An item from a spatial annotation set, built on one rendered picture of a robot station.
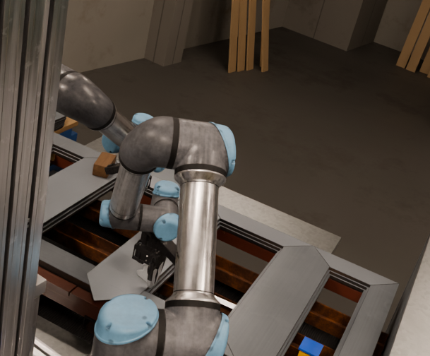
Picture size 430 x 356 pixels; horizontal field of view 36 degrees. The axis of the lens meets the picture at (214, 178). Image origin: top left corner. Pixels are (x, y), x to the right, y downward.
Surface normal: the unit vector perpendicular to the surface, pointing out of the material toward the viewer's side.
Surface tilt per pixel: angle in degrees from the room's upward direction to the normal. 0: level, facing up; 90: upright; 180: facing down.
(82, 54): 90
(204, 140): 45
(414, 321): 0
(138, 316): 7
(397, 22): 90
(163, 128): 37
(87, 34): 90
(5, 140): 90
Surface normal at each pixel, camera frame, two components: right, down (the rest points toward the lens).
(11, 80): 0.81, 0.42
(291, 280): 0.22, -0.86
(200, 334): 0.26, -0.31
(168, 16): -0.54, 0.29
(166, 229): 0.13, 0.49
